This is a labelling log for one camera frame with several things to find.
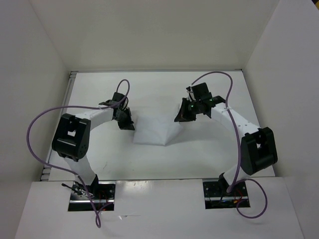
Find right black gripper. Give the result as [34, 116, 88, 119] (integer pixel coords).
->
[175, 98, 201, 122]

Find white skirt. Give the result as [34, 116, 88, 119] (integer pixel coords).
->
[133, 104, 183, 146]

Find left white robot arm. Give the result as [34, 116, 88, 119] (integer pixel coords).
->
[52, 92, 135, 199]

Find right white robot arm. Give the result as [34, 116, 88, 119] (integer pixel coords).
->
[174, 83, 278, 196]

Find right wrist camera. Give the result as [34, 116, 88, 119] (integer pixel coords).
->
[186, 86, 195, 102]

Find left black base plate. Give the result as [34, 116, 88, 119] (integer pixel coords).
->
[68, 182, 116, 212]

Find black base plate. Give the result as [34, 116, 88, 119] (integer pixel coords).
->
[202, 179, 250, 210]
[68, 182, 116, 212]

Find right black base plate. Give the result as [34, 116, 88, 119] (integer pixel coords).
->
[202, 179, 250, 210]

